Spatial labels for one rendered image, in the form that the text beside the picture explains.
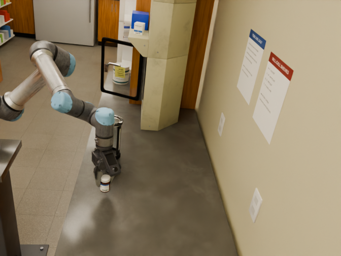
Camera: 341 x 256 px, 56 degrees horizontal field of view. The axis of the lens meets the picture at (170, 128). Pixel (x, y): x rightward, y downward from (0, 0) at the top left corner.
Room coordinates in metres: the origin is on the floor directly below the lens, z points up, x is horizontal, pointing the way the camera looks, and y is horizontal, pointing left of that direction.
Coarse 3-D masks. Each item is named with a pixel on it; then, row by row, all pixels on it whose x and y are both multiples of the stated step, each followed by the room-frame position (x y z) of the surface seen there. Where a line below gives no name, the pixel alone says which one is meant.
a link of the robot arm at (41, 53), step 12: (36, 48) 1.35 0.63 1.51; (48, 48) 1.38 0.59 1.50; (36, 60) 1.31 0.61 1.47; (48, 60) 1.30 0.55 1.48; (48, 72) 1.23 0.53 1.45; (48, 84) 1.19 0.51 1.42; (60, 84) 1.17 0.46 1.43; (60, 96) 1.09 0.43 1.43; (72, 96) 1.13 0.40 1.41; (60, 108) 1.07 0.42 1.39; (72, 108) 1.10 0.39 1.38
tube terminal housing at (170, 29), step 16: (160, 16) 1.78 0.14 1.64; (176, 16) 1.81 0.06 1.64; (192, 16) 1.93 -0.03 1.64; (160, 32) 1.78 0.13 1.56; (176, 32) 1.83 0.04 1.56; (160, 48) 1.78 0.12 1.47; (176, 48) 1.84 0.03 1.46; (160, 64) 1.78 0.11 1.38; (176, 64) 1.86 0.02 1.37; (160, 80) 1.78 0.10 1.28; (176, 80) 1.88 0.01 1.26; (144, 96) 1.77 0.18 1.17; (160, 96) 1.78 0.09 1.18; (176, 96) 1.90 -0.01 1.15; (144, 112) 1.77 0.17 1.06; (160, 112) 1.79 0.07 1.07; (176, 112) 1.92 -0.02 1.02; (144, 128) 1.77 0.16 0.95; (160, 128) 1.80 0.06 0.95
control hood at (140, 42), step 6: (132, 30) 1.92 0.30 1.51; (132, 36) 1.79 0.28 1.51; (138, 36) 1.81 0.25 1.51; (144, 36) 1.83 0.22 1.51; (132, 42) 1.76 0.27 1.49; (138, 42) 1.76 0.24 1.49; (144, 42) 1.77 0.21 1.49; (138, 48) 1.76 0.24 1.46; (144, 48) 1.77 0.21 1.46; (144, 54) 1.77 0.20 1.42
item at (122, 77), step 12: (108, 48) 2.13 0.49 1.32; (120, 48) 2.11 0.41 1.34; (132, 48) 2.09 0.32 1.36; (108, 60) 2.13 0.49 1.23; (120, 60) 2.11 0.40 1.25; (132, 60) 2.09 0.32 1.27; (108, 72) 2.13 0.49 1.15; (120, 72) 2.11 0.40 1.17; (132, 72) 2.09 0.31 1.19; (108, 84) 2.13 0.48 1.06; (120, 84) 2.11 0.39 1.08; (132, 84) 2.09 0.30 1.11; (132, 96) 2.09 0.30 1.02
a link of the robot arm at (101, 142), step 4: (96, 140) 1.12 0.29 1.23; (100, 140) 1.10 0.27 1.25; (104, 140) 1.10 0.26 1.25; (108, 140) 1.11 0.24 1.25; (112, 140) 1.13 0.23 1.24; (96, 144) 1.11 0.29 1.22; (100, 144) 1.10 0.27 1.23; (104, 144) 1.10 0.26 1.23; (108, 144) 1.11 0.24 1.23; (112, 144) 1.13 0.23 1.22
